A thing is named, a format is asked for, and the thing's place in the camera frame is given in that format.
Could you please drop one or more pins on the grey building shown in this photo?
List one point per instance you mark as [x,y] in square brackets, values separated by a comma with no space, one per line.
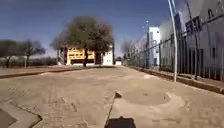
[208,36]

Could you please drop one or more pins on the low dark hedge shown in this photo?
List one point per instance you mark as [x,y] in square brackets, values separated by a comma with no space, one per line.
[40,61]

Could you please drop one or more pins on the raised kerb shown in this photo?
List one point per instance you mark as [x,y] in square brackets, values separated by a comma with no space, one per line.
[186,80]
[50,71]

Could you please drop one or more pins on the metal railing fence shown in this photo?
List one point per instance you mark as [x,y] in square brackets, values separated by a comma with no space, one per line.
[186,56]

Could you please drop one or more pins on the bare dark tree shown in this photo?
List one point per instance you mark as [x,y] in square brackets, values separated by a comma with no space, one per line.
[7,50]
[30,49]

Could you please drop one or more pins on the round-crowned tree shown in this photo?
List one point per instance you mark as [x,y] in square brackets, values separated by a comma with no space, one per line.
[87,33]

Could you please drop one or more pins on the pale brick paved road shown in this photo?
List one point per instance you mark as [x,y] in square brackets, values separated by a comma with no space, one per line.
[83,91]

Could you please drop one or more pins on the yellow and white building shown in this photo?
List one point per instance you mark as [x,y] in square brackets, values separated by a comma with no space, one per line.
[76,55]

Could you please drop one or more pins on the tall white pole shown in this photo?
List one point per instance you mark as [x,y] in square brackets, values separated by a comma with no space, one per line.
[174,50]

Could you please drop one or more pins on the lamp pole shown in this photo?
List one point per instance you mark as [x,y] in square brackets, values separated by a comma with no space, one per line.
[147,46]

